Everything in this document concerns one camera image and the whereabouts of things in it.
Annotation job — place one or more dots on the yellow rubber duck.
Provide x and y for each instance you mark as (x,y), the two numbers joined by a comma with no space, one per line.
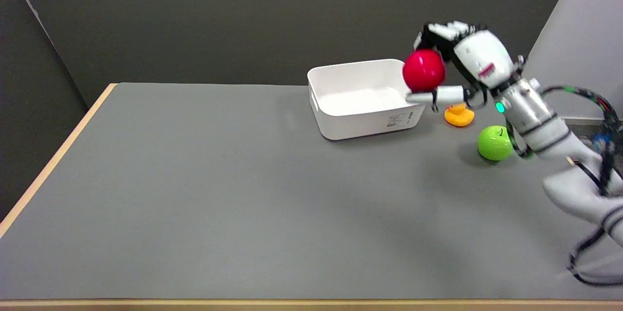
(459,115)

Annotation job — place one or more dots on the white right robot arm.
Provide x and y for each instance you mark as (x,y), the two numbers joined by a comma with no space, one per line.
(555,148)

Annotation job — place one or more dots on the white plastic storage bin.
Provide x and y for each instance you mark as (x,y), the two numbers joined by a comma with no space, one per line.
(362,99)

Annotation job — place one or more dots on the red pomegranate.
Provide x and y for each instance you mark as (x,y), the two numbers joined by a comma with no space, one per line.
(424,70)

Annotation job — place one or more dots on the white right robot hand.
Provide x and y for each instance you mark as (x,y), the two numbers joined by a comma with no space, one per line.
(479,60)

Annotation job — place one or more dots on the green apple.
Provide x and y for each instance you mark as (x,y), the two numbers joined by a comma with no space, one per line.
(494,143)

